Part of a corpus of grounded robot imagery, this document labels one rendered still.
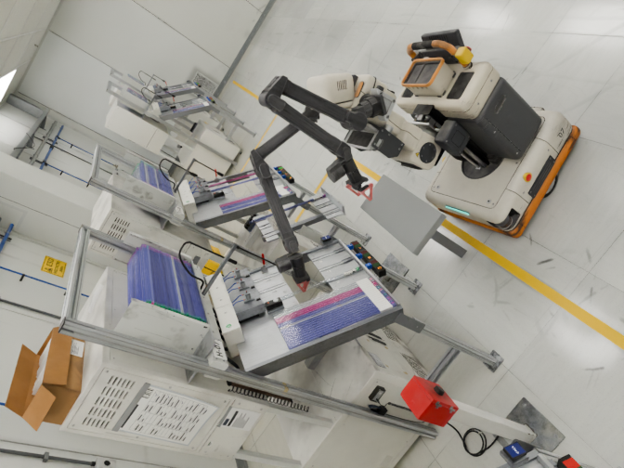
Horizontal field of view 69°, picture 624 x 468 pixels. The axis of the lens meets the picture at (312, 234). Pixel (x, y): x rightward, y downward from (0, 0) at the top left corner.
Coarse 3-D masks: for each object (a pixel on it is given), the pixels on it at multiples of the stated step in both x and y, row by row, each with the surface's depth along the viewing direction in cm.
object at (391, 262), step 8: (304, 232) 276; (312, 232) 278; (392, 256) 322; (384, 264) 325; (392, 264) 319; (400, 264) 313; (400, 272) 309; (384, 280) 318; (392, 280) 312; (392, 288) 309
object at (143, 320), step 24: (144, 240) 216; (72, 264) 179; (192, 264) 225; (72, 288) 161; (408, 288) 299; (72, 312) 151; (144, 312) 166; (168, 312) 170; (144, 336) 171; (168, 336) 174; (192, 336) 178; (312, 360) 238
